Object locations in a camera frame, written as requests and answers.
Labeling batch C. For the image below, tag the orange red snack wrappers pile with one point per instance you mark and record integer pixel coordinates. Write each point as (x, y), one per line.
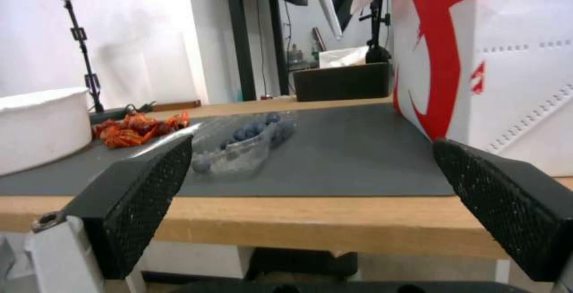
(134, 130)

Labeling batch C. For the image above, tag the black light stand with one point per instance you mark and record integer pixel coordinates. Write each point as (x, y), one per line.
(376, 24)

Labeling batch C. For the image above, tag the white round bowl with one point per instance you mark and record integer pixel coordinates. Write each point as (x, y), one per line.
(40, 128)

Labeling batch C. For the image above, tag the white red paper takeout bag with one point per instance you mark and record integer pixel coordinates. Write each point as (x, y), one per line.
(483, 58)

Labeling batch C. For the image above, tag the clear plastic takeout container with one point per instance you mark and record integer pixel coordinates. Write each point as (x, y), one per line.
(250, 145)

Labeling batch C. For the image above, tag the dark brown rectangular box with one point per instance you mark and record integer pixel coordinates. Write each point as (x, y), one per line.
(342, 81)

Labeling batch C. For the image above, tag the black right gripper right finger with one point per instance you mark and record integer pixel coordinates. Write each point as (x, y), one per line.
(501, 202)

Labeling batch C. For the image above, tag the white crumpled paper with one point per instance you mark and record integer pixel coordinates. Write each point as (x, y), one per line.
(342, 56)

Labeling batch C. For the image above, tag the white studio lamp on stand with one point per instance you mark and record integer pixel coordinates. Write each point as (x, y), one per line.
(67, 14)

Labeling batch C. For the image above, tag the black power strip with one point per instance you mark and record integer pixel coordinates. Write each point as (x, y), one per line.
(118, 112)

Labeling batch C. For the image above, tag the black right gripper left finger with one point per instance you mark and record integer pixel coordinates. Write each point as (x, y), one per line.
(134, 202)

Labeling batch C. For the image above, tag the black vertical post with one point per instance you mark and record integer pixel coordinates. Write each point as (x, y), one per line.
(239, 34)

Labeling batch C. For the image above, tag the grey table mat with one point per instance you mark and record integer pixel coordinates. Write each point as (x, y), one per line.
(313, 158)

